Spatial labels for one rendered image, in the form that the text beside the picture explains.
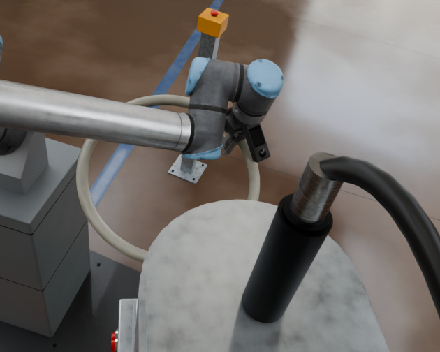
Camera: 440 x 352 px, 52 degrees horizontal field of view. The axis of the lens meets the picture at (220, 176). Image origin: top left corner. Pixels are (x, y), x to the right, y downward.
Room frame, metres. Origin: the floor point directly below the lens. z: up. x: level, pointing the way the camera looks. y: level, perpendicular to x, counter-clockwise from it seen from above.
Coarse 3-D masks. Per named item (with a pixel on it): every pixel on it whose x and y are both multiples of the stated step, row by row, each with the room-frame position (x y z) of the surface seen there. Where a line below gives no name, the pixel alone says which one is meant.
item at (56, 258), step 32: (64, 160) 1.16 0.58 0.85; (0, 192) 0.94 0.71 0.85; (32, 192) 0.98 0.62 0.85; (64, 192) 1.07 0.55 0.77; (0, 224) 0.86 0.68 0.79; (32, 224) 0.86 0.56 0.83; (64, 224) 1.05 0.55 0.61; (0, 256) 0.86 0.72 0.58; (32, 256) 0.85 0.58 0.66; (64, 256) 1.02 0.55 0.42; (0, 288) 0.86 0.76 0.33; (32, 288) 0.85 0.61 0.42; (64, 288) 0.99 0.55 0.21; (0, 320) 0.87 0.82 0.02; (32, 320) 0.85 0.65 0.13
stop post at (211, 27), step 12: (204, 12) 2.14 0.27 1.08; (204, 24) 2.08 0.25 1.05; (216, 24) 2.07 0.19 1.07; (204, 36) 2.10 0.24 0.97; (216, 36) 2.06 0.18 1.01; (204, 48) 2.10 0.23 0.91; (216, 48) 2.13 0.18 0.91; (180, 156) 2.22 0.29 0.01; (180, 168) 2.10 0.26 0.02; (192, 168) 2.09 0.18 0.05; (204, 168) 2.17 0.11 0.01; (192, 180) 2.03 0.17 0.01
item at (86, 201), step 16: (160, 96) 1.04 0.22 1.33; (176, 96) 1.05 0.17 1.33; (240, 144) 0.99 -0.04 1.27; (80, 160) 0.80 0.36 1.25; (80, 176) 0.76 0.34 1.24; (256, 176) 0.91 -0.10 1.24; (80, 192) 0.72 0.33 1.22; (256, 192) 0.87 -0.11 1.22; (96, 224) 0.66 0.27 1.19; (112, 240) 0.64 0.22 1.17; (128, 256) 0.62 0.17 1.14; (144, 256) 0.63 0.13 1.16
